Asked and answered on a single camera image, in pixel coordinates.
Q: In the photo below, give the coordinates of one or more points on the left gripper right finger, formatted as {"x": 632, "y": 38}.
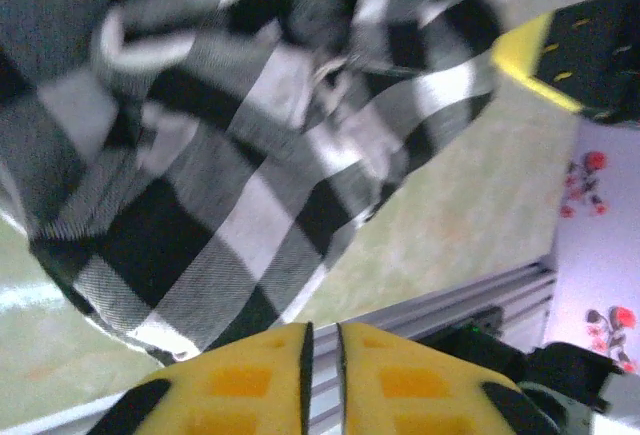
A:
{"x": 420, "y": 390}

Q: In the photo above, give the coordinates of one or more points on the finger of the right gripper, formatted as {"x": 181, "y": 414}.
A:
{"x": 575, "y": 60}

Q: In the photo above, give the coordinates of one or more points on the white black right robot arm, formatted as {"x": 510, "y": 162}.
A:
{"x": 565, "y": 370}

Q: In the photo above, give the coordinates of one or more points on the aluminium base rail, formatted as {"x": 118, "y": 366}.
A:
{"x": 450, "y": 300}

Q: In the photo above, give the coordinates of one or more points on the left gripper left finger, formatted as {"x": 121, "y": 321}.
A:
{"x": 230, "y": 390}

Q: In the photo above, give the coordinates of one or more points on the black white checked shirt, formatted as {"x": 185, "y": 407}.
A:
{"x": 200, "y": 155}

